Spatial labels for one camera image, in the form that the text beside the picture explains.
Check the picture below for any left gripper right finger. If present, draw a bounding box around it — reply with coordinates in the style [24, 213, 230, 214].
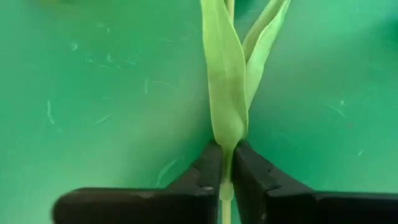
[231, 139, 398, 224]

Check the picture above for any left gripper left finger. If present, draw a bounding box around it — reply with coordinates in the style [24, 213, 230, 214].
[51, 139, 223, 224]

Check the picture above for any dark red tulip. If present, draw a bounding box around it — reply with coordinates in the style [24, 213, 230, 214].
[200, 0, 292, 224]

